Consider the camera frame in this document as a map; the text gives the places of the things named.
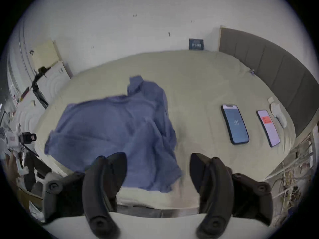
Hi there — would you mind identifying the phone with dark blue screen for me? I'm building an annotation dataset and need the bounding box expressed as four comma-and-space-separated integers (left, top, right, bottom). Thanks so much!
221, 104, 250, 145

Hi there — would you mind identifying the blue shirt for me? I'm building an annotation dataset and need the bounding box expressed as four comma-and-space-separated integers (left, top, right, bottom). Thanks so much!
44, 76, 183, 193

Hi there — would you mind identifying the phone with pink screen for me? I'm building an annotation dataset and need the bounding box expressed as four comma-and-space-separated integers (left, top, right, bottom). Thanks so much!
256, 110, 281, 148

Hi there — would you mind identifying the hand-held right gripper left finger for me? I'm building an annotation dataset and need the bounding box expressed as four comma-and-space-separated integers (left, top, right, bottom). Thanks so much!
42, 152, 128, 239

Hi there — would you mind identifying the bed with beige sheet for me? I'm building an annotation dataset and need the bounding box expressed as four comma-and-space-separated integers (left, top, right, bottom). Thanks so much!
34, 49, 297, 210

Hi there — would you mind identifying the grey padded headboard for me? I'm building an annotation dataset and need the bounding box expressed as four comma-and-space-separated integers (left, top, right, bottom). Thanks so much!
219, 28, 319, 137

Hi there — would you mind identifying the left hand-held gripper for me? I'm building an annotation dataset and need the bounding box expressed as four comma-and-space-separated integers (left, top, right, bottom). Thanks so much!
0, 130, 37, 151

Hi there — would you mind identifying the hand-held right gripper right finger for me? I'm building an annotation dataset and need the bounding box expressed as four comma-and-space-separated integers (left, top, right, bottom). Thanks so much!
190, 153, 274, 239

